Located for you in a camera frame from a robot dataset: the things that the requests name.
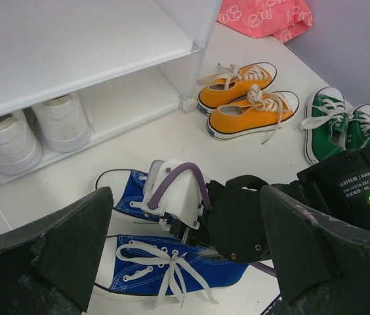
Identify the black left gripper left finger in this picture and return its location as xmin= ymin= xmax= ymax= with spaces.
xmin=0 ymin=187 xmax=113 ymax=314

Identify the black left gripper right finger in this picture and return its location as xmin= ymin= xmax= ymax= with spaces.
xmin=260 ymin=186 xmax=370 ymax=314

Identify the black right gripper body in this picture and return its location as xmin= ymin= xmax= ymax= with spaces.
xmin=169 ymin=175 xmax=272 ymax=264

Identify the blue canvas sneaker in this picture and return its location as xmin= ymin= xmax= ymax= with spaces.
xmin=94 ymin=234 xmax=247 ymax=306
xmin=94 ymin=169 xmax=159 ymax=224

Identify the orange canvas sneaker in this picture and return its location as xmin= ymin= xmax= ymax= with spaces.
xmin=207 ymin=85 xmax=300 ymax=140
xmin=197 ymin=62 xmax=278 ymax=116

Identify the white leather sneaker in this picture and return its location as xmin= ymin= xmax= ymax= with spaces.
xmin=31 ymin=93 xmax=91 ymax=153
xmin=0 ymin=110 xmax=42 ymax=175

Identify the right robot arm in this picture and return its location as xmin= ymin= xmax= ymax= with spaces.
xmin=169 ymin=146 xmax=370 ymax=264

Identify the white plastic shoe cabinet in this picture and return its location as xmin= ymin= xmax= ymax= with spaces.
xmin=0 ymin=0 xmax=224 ymax=200

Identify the green canvas sneaker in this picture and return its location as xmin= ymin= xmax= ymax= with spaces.
xmin=300 ymin=87 xmax=352 ymax=165
xmin=346 ymin=104 xmax=370 ymax=150

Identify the pink patterned plastic bag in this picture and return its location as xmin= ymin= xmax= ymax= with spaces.
xmin=216 ymin=0 xmax=314 ymax=43

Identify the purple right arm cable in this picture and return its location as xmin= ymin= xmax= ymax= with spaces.
xmin=146 ymin=161 xmax=276 ymax=280

